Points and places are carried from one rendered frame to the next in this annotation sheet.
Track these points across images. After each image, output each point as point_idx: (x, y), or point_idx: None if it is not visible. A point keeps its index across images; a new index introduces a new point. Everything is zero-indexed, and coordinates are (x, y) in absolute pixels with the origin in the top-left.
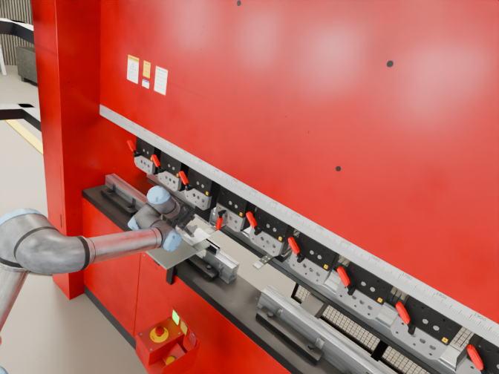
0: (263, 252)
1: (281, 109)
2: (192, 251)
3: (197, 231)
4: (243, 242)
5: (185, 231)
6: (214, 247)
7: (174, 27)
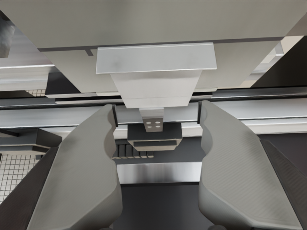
0: (58, 113)
1: None
2: (40, 26)
3: (176, 99)
4: (114, 102)
5: (84, 180)
6: (60, 93)
7: None
